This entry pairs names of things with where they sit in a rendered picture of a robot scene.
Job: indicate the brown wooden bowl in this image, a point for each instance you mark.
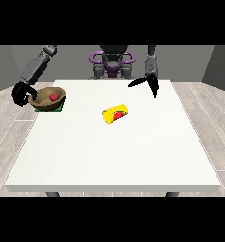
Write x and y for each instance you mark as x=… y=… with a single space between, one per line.
x=47 y=99

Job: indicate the small red ball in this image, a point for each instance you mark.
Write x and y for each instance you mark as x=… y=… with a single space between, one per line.
x=54 y=96

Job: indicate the green square pad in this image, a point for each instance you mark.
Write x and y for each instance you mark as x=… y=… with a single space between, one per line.
x=51 y=108

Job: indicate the yellow cup with melon print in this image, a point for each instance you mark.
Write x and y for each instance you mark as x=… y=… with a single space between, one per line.
x=115 y=113

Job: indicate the grey robot trunk purple rings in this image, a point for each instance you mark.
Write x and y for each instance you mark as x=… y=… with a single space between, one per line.
x=112 y=67

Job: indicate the dark table leg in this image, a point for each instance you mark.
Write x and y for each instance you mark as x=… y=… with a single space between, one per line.
x=172 y=194
x=52 y=194

